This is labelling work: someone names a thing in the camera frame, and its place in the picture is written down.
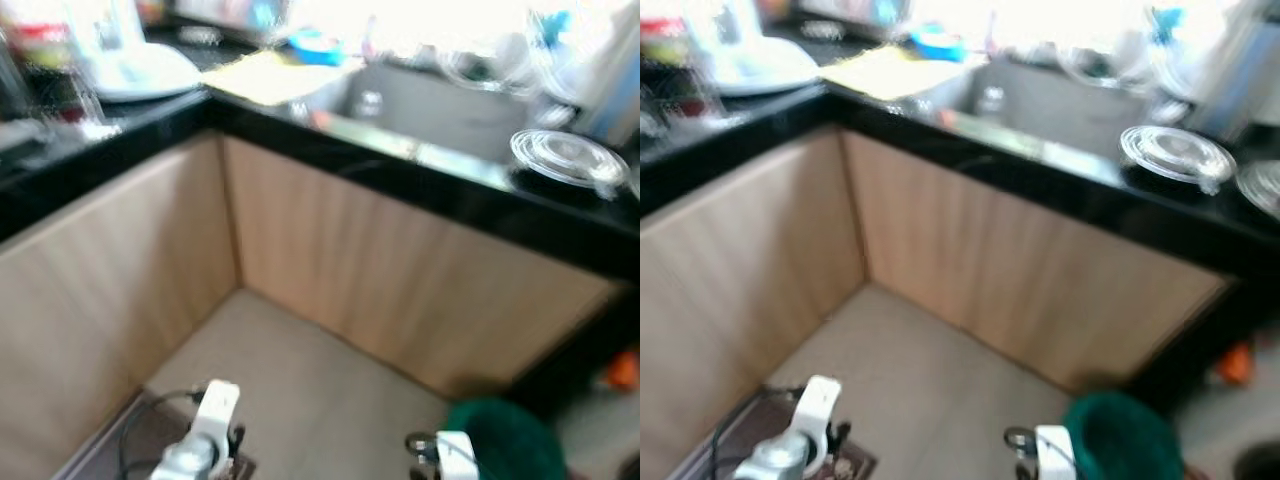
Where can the large steel bowl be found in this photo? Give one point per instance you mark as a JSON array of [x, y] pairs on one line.
[[1262, 188]]

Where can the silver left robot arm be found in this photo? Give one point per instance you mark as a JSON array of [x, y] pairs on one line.
[[185, 460], [775, 462]]

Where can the white kitchen appliance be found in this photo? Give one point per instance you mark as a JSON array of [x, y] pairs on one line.
[[760, 60], [140, 65]]

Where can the green waste bin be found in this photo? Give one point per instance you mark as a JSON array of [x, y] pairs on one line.
[[1125, 435], [505, 440]]

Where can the brown floor mat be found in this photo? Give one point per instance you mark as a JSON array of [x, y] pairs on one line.
[[745, 430]]

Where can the wooden cabinet front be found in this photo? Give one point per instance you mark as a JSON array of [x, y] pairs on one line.
[[740, 320], [400, 270], [1020, 265], [110, 320]]

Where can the orange object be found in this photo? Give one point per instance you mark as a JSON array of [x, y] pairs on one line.
[[623, 370], [1235, 363]]

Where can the round steel plate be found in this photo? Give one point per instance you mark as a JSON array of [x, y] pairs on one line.
[[1178, 153], [568, 158]]

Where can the stainless steel sink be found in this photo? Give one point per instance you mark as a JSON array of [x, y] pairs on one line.
[[440, 110], [1060, 105]]

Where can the yellow dish cloth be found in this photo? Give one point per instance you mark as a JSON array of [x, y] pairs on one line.
[[265, 78], [885, 72]]

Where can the large steel pot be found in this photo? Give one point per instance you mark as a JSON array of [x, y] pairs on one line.
[[1235, 80], [610, 105]]

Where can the blue plastic bowl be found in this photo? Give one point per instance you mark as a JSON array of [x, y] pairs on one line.
[[315, 47], [937, 42]]

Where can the red container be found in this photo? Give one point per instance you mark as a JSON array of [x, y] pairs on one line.
[[665, 42], [42, 45]]

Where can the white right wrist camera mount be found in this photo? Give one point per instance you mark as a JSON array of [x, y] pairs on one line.
[[1055, 452], [458, 455]]

